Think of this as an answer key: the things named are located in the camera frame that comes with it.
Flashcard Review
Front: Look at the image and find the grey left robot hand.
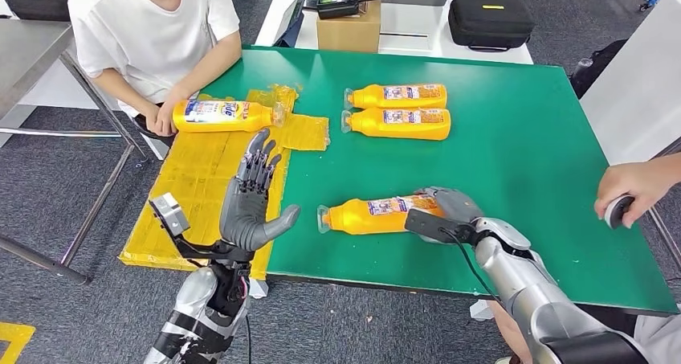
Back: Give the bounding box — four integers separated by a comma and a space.
218, 129, 302, 253

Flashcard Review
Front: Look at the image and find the person's left hand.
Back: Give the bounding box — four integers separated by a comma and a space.
155, 91, 186, 137

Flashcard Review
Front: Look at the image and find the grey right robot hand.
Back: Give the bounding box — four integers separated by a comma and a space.
417, 186, 485, 227

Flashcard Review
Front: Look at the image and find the person's right hand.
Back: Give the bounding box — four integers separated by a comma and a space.
594, 162, 669, 230
141, 103, 161, 135

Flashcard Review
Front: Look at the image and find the white and black handheld device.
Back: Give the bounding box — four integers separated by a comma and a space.
603, 194, 637, 230

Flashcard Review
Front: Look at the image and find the yellow detergent bottle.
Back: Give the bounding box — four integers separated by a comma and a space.
340, 107, 452, 141
343, 84, 448, 111
316, 194, 447, 236
171, 99, 287, 134

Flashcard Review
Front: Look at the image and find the yellow taped cardboard mat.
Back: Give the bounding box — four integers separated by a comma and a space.
117, 84, 331, 282

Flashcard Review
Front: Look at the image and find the white table foot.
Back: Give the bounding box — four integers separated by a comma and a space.
247, 279, 270, 301
469, 299, 493, 323

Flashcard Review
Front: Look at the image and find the green table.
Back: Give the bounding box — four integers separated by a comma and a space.
199, 44, 681, 317

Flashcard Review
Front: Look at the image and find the person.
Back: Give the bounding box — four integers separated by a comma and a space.
487, 153, 681, 364
67, 0, 243, 145

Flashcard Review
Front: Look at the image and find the white side table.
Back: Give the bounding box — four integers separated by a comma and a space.
17, 47, 171, 162

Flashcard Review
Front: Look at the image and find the black backpack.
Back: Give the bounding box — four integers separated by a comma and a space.
569, 39, 629, 100

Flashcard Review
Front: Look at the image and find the black carry case yellow tag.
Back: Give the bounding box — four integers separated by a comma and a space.
448, 0, 536, 51
3, 0, 81, 22

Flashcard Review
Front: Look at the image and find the brown cardboard box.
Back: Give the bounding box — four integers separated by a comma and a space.
316, 0, 382, 54

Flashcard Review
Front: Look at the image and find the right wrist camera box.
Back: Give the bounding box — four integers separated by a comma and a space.
404, 208, 477, 246

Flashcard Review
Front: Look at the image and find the grey metal frame table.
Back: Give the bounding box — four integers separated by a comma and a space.
578, 0, 681, 269
0, 19, 151, 287

